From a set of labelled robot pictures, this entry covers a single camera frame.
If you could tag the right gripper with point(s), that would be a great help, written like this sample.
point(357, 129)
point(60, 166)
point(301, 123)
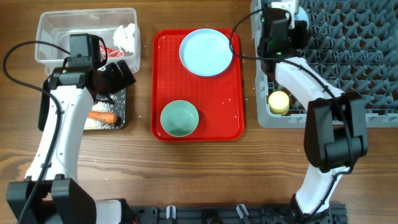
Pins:
point(300, 40)

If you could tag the orange carrot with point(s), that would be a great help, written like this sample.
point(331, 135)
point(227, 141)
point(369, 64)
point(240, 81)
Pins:
point(104, 117)

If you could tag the green bowl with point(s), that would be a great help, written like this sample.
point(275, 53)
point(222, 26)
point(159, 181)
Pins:
point(179, 118)

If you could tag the red serving tray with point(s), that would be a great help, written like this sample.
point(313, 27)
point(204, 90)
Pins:
point(218, 99)

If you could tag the clear plastic bin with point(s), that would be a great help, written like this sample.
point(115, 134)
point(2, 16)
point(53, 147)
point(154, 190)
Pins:
point(56, 27)

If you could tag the yellow cup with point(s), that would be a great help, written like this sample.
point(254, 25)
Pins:
point(279, 102)

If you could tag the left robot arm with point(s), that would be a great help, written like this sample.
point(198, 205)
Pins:
point(50, 192)

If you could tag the red snack wrapper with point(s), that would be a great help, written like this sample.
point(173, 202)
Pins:
point(116, 52)

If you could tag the black tray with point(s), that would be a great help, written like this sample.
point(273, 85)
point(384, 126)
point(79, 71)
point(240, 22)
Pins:
point(43, 113)

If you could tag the light blue plate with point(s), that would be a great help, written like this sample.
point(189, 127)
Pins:
point(205, 52)

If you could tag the white napkin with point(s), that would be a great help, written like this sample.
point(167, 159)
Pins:
point(124, 39)

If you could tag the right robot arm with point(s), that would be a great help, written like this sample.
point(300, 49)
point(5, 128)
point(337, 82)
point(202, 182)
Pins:
point(335, 128)

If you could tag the grey dishwasher rack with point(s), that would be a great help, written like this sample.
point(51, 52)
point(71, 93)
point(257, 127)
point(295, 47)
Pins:
point(353, 46)

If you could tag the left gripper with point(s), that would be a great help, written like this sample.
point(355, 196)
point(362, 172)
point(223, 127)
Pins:
point(119, 81)

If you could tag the white rice pile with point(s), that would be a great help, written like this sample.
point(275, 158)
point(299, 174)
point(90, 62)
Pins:
point(118, 108)

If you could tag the light blue bowl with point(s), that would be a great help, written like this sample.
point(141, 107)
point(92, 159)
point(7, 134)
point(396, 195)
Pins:
point(302, 15)

